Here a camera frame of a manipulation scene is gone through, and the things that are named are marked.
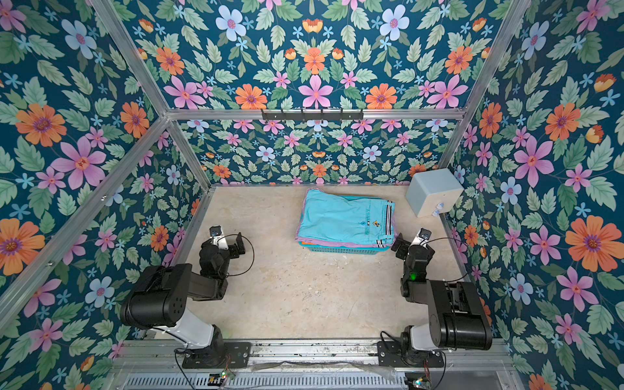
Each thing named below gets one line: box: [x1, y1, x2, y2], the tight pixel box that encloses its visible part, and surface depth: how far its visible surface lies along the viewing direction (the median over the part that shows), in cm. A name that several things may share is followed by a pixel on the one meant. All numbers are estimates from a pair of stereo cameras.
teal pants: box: [298, 188, 396, 247], surface depth 93 cm
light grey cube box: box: [405, 167, 465, 218], surface depth 103 cm
